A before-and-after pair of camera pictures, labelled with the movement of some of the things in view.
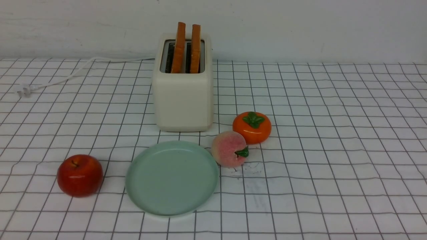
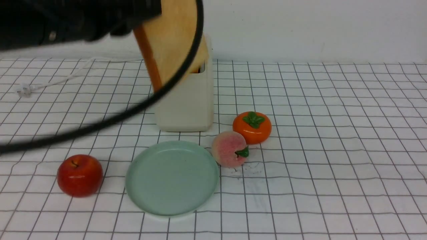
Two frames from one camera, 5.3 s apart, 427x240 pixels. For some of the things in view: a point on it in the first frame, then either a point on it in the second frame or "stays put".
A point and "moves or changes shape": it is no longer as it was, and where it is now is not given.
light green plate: x=171 y=178 stays put
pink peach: x=225 y=144 stays put
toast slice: x=178 y=59 moves or changes shape
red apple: x=79 y=175 stays put
